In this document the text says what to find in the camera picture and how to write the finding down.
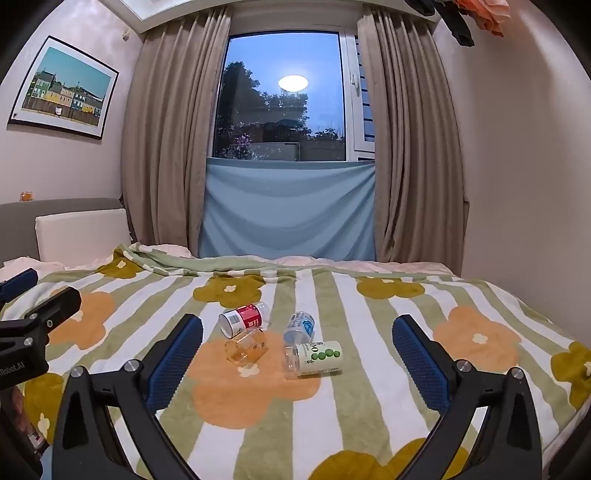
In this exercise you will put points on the small orange object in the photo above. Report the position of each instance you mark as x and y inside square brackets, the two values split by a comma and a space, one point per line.
[25, 196]

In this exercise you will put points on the green dot label bottle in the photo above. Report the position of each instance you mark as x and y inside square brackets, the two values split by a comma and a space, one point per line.
[319, 357]

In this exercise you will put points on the beige curtain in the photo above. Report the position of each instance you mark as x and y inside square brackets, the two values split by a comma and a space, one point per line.
[161, 161]
[415, 161]

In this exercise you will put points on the window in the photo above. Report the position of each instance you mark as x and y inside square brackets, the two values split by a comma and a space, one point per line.
[281, 92]

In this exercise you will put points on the framed houses picture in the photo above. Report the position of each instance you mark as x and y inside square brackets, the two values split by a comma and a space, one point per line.
[64, 87]

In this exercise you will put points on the grey headboard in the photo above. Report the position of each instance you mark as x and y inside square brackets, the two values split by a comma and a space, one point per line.
[14, 226]

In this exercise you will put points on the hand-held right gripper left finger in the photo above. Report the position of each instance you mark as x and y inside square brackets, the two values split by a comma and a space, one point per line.
[180, 360]

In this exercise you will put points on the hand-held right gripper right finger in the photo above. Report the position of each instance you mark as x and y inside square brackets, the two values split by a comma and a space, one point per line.
[420, 364]

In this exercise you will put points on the red white label bottle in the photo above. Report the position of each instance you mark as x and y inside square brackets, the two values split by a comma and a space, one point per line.
[244, 318]

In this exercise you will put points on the orange fabric flower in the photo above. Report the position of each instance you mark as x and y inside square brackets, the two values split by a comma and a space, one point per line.
[482, 14]

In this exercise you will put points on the blue label clear bottle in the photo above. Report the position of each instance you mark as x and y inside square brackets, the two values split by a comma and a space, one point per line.
[300, 326]

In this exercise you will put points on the white pillow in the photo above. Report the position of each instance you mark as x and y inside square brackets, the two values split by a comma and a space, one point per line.
[81, 233]

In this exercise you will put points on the white bed sheet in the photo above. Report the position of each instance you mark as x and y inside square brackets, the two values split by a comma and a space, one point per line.
[27, 266]

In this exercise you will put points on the floral striped blanket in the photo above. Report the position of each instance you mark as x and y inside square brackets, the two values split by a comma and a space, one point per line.
[323, 415]

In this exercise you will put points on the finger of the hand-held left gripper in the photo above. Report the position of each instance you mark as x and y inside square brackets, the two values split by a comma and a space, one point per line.
[21, 281]
[57, 307]

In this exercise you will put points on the light blue cloth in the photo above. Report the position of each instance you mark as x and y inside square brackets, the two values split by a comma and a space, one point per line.
[286, 212]

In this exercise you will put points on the dark hanging cloth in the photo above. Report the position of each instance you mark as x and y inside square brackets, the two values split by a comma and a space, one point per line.
[457, 23]

